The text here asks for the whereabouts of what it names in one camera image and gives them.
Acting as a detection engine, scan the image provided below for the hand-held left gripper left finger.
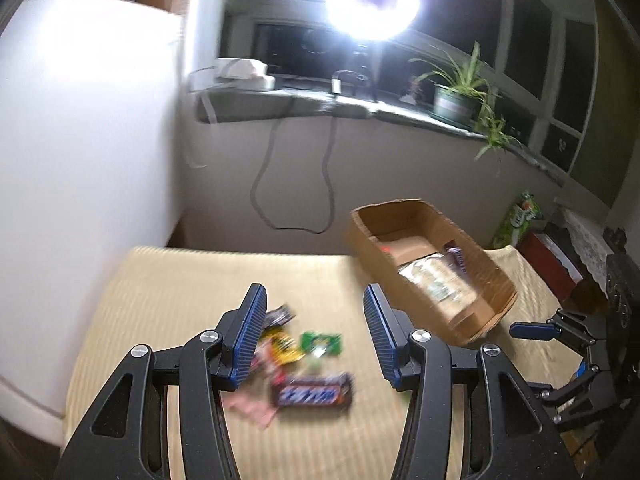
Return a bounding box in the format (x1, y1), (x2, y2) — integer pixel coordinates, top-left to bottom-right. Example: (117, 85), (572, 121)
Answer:
(52, 283), (268, 480)

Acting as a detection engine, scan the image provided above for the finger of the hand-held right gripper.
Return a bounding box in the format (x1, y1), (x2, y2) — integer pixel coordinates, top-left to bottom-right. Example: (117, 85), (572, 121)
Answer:
(538, 361), (629, 432)
(509, 309), (608, 359)

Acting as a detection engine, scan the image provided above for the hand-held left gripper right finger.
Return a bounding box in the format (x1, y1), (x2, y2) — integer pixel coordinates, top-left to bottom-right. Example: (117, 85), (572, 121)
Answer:
(362, 283), (583, 480)

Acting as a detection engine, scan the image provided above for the yellow snack packet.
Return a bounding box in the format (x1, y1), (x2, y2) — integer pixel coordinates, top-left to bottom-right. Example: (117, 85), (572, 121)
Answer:
(260, 329), (306, 365)

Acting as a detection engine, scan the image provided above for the dark snack packet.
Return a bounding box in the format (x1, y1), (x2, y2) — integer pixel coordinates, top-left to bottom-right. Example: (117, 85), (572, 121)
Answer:
(264, 304), (296, 328)

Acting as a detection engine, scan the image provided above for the green snack packet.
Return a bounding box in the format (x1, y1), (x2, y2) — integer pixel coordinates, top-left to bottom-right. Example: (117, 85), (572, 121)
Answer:
(299, 331), (343, 356)

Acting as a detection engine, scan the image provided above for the pink snack packet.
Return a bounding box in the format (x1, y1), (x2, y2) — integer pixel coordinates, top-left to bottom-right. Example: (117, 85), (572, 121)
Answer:
(222, 352), (286, 428)

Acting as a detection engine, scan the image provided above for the brown chocolate bar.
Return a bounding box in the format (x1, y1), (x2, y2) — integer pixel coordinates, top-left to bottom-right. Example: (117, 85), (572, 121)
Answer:
(272, 372), (355, 413)

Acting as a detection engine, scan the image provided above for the cardboard box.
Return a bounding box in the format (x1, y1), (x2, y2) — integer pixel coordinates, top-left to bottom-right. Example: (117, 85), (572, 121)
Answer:
(345, 199), (518, 347)

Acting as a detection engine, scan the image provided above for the red box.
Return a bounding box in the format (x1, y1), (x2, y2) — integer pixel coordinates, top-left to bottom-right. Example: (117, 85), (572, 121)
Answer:
(515, 230), (583, 303)

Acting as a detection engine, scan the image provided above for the white lace cloth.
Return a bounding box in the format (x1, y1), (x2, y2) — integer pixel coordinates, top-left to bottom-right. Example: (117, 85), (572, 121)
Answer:
(555, 200), (616, 286)

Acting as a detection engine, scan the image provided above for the clear plastic snack bag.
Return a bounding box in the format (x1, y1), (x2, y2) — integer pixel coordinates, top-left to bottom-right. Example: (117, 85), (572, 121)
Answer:
(397, 255), (483, 321)

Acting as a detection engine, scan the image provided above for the purple snack bar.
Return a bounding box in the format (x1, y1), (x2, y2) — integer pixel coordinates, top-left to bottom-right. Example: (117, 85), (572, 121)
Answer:
(445, 242), (471, 273)

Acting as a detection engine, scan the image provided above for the striped beige table cloth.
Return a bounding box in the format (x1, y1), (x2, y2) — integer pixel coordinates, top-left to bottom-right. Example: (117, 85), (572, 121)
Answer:
(62, 245), (591, 480)

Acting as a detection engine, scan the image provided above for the green printed bag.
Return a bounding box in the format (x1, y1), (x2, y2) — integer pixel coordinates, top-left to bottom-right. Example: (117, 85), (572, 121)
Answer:
(492, 191), (543, 250)

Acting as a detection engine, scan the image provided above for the potted spider plant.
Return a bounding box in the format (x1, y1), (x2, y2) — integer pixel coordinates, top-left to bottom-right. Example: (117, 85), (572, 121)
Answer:
(407, 42), (521, 161)

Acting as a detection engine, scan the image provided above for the grey stone window sill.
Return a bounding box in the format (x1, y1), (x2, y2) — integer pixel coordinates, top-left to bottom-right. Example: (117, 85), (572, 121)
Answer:
(192, 85), (571, 186)

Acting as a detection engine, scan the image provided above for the small flowering plant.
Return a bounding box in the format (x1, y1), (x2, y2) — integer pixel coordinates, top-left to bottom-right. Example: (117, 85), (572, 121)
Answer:
(400, 75), (426, 106)

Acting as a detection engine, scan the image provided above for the white refrigerator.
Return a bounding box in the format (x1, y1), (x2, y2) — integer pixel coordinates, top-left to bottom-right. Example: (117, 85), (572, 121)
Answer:
(0, 0), (188, 418)

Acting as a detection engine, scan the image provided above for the black cable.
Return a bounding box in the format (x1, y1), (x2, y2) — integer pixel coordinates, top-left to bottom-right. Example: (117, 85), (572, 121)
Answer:
(250, 110), (336, 235)

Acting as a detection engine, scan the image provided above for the white window frame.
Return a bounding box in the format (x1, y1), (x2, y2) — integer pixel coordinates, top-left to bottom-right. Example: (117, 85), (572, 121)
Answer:
(220, 0), (601, 176)

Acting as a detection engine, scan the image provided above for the ring light on stand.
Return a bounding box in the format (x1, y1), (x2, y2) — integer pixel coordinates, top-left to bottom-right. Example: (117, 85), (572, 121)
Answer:
(320, 0), (423, 106)

